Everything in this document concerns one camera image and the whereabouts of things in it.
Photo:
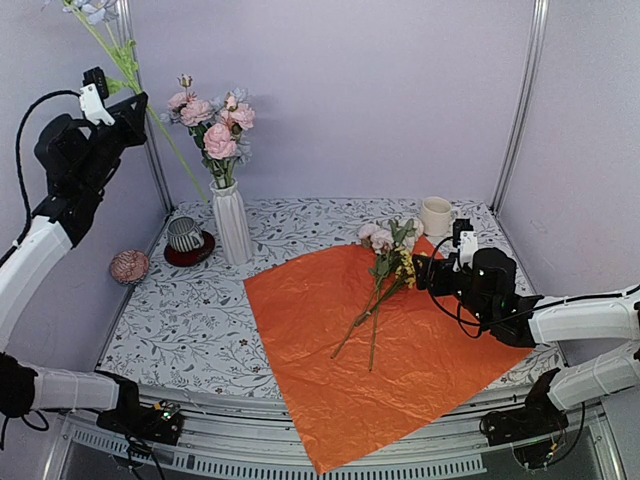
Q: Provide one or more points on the striped black white cup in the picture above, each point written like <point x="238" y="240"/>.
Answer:
<point x="184" y="235"/>

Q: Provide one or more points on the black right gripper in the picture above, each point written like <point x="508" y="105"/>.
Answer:
<point x="443" y="268"/>

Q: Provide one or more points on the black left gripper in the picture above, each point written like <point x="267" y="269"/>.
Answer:
<point x="137" y="115"/>

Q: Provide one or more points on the pink rose flower stem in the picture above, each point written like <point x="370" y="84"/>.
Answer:
<point x="228" y="138"/>

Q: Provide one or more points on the pink patterned ball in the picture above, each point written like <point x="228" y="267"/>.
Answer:
<point x="129" y="267"/>

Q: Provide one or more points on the white ribbed ceramic vase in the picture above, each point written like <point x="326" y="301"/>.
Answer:
<point x="232" y="226"/>

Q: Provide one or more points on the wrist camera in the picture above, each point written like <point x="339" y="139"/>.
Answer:
<point x="92" y="95"/>
<point x="464" y="243"/>

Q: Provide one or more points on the orange tissue paper sheet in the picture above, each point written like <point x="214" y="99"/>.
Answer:
<point x="390" y="365"/>

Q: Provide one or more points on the yellow small flower sprig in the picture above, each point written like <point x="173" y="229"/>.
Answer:
<point x="394" y="272"/>

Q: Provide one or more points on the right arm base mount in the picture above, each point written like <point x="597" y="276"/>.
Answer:
<point x="538" y="416"/>

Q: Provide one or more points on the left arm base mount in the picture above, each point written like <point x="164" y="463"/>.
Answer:
<point x="130" y="417"/>

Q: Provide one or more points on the aluminium front rail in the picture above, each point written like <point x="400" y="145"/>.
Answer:
<point x="234" y="437"/>

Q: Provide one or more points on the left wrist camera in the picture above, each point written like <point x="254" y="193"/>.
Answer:
<point x="92" y="95"/>

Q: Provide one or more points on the right aluminium frame post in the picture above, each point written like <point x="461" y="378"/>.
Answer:
<point x="532" y="62"/>

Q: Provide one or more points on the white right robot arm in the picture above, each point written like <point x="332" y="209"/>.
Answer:
<point x="591" y="316"/>

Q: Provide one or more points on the small blue flower stem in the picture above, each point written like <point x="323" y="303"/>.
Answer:
<point x="110" y="24"/>

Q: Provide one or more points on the white rose flower stem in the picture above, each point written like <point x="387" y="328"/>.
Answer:
<point x="414" y="230"/>

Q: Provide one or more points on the cream ceramic mug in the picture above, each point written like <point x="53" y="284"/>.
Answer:
<point x="437" y="216"/>

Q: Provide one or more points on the dark red saucer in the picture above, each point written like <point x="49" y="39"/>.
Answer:
<point x="193" y="257"/>

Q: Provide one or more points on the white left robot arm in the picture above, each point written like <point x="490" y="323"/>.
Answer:
<point x="25" y="387"/>

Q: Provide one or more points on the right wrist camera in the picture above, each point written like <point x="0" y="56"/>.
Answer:
<point x="464" y="243"/>

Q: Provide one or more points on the blue hydrangea flower stem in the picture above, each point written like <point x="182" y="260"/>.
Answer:
<point x="218" y="128"/>

